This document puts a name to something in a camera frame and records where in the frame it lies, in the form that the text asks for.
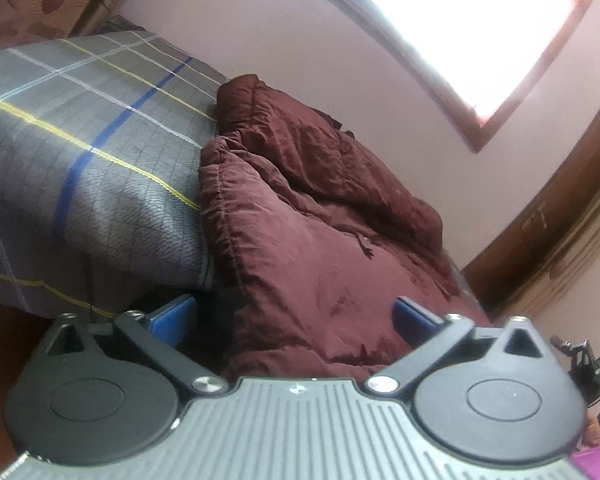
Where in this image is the maroon quilted jacket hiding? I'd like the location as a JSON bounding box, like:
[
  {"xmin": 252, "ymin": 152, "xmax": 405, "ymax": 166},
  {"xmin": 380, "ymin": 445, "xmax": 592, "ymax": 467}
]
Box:
[{"xmin": 199, "ymin": 75, "xmax": 486, "ymax": 382}]

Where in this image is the purple patterned sleeve forearm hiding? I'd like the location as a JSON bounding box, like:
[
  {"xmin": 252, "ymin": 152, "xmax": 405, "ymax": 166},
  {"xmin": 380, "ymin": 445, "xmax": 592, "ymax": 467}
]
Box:
[{"xmin": 571, "ymin": 412, "xmax": 600, "ymax": 480}]

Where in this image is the grey plaid bed sheet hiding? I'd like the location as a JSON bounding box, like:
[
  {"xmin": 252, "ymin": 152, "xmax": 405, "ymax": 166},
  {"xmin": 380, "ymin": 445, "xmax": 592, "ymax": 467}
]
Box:
[{"xmin": 0, "ymin": 25, "xmax": 224, "ymax": 318}]

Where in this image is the wooden framed window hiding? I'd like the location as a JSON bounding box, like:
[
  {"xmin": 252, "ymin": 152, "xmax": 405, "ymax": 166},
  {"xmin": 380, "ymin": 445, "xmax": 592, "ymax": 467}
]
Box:
[{"xmin": 329, "ymin": 0, "xmax": 593, "ymax": 152}]

